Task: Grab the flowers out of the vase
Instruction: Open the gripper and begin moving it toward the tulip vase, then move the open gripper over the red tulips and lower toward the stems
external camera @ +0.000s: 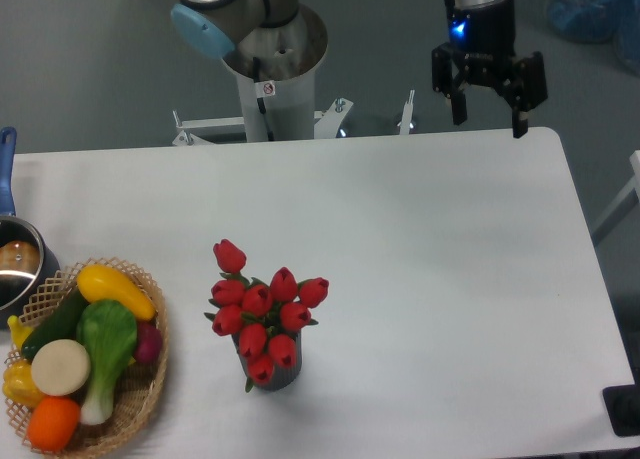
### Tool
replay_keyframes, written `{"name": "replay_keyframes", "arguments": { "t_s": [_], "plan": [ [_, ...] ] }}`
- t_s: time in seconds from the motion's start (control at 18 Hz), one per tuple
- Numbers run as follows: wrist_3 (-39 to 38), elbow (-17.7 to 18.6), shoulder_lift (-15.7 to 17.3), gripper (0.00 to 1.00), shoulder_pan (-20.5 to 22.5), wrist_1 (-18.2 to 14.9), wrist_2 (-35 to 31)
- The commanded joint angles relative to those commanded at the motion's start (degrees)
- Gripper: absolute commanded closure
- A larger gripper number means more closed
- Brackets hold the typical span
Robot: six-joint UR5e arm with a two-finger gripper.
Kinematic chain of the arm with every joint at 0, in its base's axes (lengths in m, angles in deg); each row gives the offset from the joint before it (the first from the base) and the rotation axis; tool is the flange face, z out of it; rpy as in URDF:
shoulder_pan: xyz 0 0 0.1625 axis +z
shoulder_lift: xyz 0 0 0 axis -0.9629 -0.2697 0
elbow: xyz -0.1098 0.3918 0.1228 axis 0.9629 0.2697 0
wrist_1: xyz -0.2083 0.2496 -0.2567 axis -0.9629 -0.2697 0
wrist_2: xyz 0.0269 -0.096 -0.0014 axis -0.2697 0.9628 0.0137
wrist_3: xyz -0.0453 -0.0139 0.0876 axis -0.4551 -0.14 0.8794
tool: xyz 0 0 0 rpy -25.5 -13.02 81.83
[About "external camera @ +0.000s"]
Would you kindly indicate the yellow squash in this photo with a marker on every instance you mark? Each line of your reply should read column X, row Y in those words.
column 97, row 282

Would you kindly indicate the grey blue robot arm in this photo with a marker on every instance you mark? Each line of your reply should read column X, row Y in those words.
column 237, row 18

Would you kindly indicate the orange fruit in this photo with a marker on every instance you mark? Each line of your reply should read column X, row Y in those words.
column 53, row 423

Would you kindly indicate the dark grey ribbed vase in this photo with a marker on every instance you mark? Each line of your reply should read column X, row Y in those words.
column 277, row 366

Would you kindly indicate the red tulip bouquet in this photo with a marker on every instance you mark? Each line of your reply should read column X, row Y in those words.
column 256, row 309

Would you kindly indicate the blue handled saucepan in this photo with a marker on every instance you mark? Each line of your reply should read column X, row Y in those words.
column 26, row 261

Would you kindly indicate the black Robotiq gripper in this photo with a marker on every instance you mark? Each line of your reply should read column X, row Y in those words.
column 480, row 51

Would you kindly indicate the black device at table edge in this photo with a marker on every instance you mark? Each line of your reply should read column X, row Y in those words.
column 622, row 405

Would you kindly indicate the woven wicker basket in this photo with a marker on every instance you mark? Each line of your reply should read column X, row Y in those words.
column 137, row 391

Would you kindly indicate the dark green cucumber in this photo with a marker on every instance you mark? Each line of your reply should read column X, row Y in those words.
column 60, row 324

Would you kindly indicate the white frame at right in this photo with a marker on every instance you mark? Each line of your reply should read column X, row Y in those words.
column 619, row 207

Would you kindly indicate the cream round bun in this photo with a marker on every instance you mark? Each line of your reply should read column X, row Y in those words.
column 61, row 367

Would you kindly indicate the blue plastic bag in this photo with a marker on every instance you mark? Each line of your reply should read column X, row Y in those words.
column 599, row 21

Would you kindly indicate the yellow bell pepper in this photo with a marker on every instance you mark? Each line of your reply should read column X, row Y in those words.
column 19, row 386

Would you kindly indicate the green bok choy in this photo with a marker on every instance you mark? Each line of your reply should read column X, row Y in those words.
column 108, row 332

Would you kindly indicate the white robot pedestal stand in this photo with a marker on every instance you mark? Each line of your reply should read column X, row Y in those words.
column 275, row 72

